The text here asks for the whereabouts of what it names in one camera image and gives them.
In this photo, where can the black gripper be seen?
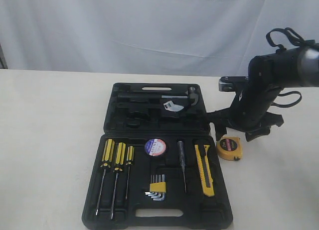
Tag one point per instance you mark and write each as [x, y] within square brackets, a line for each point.
[248, 111]

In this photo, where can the yellow tape measure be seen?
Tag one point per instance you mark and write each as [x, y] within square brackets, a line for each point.
[229, 148]

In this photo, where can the yellow black utility knife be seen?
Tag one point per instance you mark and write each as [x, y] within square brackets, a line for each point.
[201, 151]

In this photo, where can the black electrical tape roll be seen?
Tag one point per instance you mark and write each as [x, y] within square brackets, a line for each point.
[155, 147]

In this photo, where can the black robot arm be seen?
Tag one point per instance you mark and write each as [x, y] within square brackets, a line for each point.
[267, 76]

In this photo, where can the black plastic tool case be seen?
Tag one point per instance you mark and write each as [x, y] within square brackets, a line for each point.
[193, 209]

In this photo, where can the clear voltage tester screwdriver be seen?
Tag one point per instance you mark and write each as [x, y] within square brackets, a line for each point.
[182, 161]

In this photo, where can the hex key set yellow holder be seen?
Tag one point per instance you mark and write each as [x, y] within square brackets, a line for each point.
[157, 191]

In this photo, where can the white backdrop curtain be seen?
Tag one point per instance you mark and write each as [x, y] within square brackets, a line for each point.
[166, 37]

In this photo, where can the small yellow black screwdriver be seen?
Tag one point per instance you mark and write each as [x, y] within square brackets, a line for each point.
[129, 162]

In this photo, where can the medium yellow black screwdriver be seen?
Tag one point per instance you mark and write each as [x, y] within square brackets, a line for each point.
[118, 167]

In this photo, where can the large yellow black screwdriver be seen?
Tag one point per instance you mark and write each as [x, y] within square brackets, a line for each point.
[106, 163]

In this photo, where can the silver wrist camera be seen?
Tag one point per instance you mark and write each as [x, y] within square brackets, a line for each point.
[232, 83]

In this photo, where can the claw hammer black handle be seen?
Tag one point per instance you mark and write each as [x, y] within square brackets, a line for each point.
[191, 95]

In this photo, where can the adjustable wrench black handle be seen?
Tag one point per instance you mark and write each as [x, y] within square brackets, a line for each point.
[167, 106]

